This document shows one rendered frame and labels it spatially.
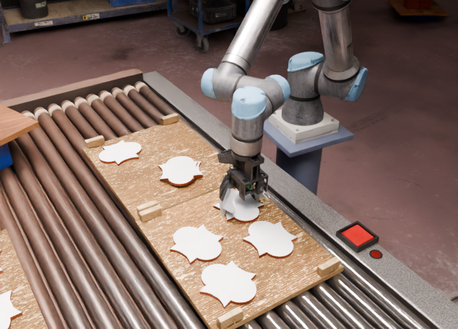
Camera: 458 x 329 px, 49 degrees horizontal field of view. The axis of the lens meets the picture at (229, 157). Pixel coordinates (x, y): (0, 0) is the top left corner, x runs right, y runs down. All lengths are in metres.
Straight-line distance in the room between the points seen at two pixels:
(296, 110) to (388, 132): 1.94
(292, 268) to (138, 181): 0.53
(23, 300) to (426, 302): 0.89
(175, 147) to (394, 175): 1.88
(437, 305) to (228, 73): 0.72
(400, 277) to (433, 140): 2.45
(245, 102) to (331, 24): 0.48
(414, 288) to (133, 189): 0.77
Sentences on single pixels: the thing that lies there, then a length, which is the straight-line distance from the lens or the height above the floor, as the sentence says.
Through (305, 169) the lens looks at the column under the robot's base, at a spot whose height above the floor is 0.73.
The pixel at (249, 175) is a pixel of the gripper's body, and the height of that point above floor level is 1.10.
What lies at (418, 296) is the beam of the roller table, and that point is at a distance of 1.24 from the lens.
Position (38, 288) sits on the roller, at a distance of 1.26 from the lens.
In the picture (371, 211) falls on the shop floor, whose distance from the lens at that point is 2.90.
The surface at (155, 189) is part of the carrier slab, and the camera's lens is 1.43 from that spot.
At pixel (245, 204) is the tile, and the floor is 0.95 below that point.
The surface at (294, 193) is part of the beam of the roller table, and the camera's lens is 1.45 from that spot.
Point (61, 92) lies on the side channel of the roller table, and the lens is 2.01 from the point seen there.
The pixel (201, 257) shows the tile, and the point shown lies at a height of 0.95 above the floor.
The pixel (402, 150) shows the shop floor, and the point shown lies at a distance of 3.47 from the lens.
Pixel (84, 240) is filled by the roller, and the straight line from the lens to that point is 1.34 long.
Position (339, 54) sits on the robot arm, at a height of 1.21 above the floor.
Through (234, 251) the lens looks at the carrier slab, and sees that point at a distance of 1.23.
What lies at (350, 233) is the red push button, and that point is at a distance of 1.33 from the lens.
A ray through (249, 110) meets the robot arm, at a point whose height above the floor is 1.27.
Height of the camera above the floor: 1.80
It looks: 34 degrees down
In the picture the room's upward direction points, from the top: straight up
